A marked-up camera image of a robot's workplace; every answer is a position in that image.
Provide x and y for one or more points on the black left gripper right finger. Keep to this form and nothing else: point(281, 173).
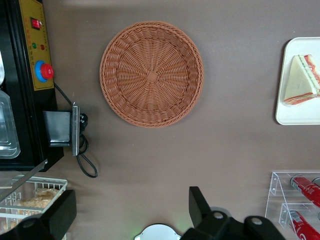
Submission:
point(215, 227)

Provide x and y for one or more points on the red emergency stop button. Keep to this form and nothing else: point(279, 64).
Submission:
point(46, 71)

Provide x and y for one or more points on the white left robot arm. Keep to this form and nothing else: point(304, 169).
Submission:
point(157, 232)

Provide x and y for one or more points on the round brown wicker basket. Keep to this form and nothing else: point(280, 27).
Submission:
point(150, 75)

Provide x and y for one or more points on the clear plastic container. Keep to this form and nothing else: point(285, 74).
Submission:
point(7, 125)

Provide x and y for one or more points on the triangular sandwich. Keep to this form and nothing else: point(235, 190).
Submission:
point(300, 82)

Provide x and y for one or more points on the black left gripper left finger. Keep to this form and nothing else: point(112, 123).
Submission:
point(50, 220)

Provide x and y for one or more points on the beige plastic tray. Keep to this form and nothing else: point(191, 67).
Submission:
point(300, 117)

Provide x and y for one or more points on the grey metal plate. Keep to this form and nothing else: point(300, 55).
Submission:
point(76, 130)

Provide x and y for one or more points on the clear bag of fried snacks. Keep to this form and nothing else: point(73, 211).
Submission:
point(7, 223)
point(37, 198)

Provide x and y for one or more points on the silver metal bar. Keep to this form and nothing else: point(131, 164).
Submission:
point(27, 173)

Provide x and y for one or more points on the red cola bottle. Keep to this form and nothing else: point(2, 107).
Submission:
point(308, 188)
point(303, 225)

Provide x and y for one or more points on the clear acrylic bottle rack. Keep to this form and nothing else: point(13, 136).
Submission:
point(275, 185)

